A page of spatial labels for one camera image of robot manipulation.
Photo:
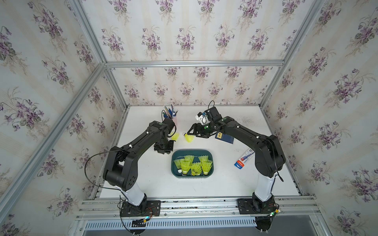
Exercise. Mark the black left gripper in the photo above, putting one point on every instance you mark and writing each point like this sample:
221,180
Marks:
159,149

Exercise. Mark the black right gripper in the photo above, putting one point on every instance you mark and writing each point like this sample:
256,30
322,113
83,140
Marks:
199,131

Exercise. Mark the yellow shuttlecock one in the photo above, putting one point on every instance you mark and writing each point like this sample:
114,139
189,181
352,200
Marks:
189,138

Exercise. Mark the teal plastic storage box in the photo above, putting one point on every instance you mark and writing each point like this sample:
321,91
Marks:
196,152

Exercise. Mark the yellow shuttlecock five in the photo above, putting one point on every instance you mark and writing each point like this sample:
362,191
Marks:
175,137

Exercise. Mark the yellow shuttlecock six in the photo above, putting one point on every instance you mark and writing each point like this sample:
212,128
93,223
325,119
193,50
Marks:
177,163

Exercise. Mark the yellow shuttlecock nine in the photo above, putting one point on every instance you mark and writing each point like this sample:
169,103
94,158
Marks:
185,166

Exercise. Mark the yellow shuttlecock seven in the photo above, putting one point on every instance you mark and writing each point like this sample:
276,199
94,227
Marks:
189,158

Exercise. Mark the yellow shuttlecock eight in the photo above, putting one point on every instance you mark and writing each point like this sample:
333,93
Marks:
203,158

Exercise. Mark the yellow shuttlecock four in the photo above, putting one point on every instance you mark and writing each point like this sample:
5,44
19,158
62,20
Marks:
196,169

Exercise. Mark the yellow shuttlecock twelve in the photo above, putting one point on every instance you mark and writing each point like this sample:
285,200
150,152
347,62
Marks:
206,166

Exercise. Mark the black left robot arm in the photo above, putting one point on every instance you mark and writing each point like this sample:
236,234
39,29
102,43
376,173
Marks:
121,167

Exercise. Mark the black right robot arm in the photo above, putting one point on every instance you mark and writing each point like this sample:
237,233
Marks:
269,156

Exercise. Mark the pink pen cup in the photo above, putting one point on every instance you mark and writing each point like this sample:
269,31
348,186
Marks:
175,122

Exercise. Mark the blue book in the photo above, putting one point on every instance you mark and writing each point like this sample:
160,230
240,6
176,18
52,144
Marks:
224,137

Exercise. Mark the pens in cup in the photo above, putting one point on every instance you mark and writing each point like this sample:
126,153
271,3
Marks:
169,111

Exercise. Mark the red blue white packet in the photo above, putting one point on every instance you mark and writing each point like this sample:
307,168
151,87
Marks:
243,160

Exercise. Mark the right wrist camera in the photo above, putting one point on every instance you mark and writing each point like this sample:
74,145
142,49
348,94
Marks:
211,115

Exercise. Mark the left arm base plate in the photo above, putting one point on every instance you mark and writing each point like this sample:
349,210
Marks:
147,208

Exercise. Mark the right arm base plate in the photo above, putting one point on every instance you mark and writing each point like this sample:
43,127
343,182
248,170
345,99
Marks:
255,206

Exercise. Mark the aluminium front rail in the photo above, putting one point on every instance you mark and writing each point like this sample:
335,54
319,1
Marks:
107,208

